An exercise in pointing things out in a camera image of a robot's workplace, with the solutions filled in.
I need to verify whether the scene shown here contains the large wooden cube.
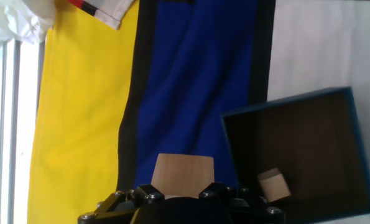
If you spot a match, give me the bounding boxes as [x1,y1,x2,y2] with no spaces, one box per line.
[150,153,215,200]

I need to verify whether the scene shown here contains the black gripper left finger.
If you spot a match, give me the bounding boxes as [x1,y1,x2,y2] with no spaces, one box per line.
[78,184,165,224]

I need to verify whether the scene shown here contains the crumpled white paper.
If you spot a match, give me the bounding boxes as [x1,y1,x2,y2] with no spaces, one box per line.
[0,0,57,46]

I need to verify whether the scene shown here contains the Mondrian pattern cloth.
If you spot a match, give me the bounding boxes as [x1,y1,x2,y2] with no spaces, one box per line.
[27,0,370,224]

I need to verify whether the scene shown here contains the dark blue gift box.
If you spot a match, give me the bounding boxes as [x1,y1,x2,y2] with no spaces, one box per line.
[220,86,370,224]

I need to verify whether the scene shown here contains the small wooden cube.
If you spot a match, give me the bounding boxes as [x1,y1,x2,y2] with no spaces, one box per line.
[257,167,292,203]

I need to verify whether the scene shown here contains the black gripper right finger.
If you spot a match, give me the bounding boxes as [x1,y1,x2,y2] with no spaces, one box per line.
[198,182,285,224]

